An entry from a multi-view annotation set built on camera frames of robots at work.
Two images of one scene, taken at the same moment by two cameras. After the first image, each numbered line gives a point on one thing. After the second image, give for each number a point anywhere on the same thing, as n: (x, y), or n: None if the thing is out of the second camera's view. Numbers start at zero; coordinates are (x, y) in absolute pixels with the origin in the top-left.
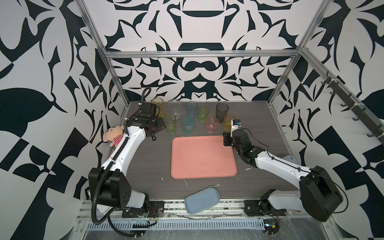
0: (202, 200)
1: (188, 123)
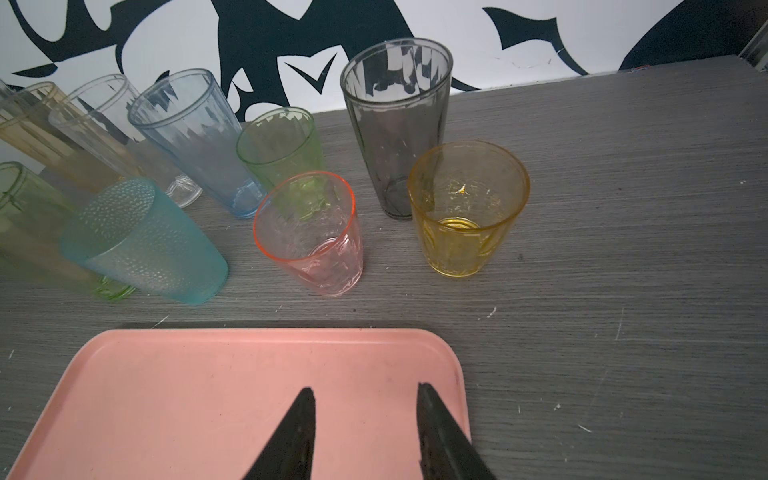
0: None
1: (132, 234)
